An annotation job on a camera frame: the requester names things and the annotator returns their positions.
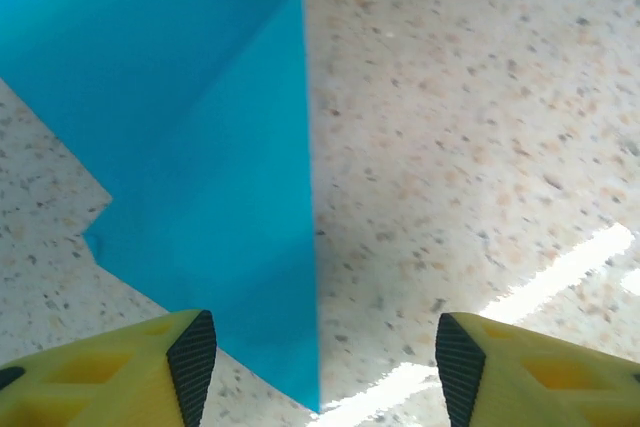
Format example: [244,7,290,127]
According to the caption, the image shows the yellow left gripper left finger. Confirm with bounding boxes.
[0,309,218,427]

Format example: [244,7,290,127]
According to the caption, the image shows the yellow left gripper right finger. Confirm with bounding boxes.
[434,311,640,427]

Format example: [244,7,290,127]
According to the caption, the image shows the blue paper sheet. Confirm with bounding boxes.
[0,0,321,416]

